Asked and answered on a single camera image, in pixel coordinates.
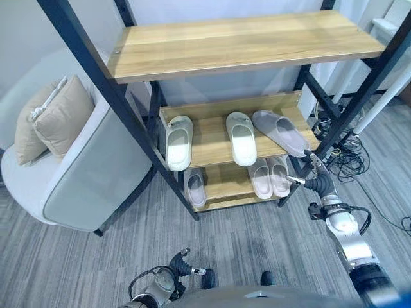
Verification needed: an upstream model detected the long black floor cable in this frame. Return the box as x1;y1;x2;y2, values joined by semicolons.
356;178;411;232

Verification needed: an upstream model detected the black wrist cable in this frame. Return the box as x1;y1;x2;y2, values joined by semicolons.
128;266;161;301
348;206;372;235

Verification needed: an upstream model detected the dark robot left foot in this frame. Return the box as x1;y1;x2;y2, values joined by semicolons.
200;268;216;289

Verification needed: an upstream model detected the pale pink slipper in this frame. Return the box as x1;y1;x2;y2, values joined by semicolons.
184;168;207;208
268;155;293;198
247;157;274;199

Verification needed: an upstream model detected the small low wooden shelf board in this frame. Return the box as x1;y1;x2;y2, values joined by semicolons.
184;157;290;212

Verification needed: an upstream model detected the plain beige cushion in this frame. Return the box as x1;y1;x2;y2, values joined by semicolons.
33;75;96;158

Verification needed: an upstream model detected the wooden shelf board with backboard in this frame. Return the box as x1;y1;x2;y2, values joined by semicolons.
159;90;322;169

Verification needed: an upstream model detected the white furniture piece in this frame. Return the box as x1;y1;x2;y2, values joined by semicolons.
356;0;411;46

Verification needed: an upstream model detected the tangle of black cables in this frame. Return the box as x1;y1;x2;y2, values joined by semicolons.
310;102;372;182

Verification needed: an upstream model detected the thick white slanted pole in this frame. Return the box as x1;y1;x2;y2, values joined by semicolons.
353;72;411;135

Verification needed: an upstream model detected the light grey armchair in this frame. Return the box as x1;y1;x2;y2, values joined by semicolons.
0;47;153;237

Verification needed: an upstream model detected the large wooden shelf board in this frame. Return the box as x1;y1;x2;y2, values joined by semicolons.
105;9;386;85

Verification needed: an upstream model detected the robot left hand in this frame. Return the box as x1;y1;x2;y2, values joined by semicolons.
168;246;207;279

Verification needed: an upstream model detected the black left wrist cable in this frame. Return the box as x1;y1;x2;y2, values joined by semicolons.
128;266;161;301

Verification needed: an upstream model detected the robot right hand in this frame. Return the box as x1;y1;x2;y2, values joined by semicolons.
285;149;335;197

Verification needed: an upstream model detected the white slipper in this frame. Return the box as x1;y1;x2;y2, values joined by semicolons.
165;115;194;173
225;111;258;167

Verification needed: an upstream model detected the grey robot body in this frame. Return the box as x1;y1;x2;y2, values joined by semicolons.
171;284;365;308

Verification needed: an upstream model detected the beige cushion with white cord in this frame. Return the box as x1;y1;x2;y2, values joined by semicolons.
14;76;68;166

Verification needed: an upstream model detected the black metal shoe rack frame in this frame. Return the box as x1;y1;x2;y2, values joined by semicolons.
37;0;411;222

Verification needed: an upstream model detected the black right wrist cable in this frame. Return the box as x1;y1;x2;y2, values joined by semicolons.
348;206;372;235

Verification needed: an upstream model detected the grey slipper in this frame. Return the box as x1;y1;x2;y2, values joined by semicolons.
251;110;311;158

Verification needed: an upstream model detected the thin white slanted leg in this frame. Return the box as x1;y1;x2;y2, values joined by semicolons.
331;59;356;104

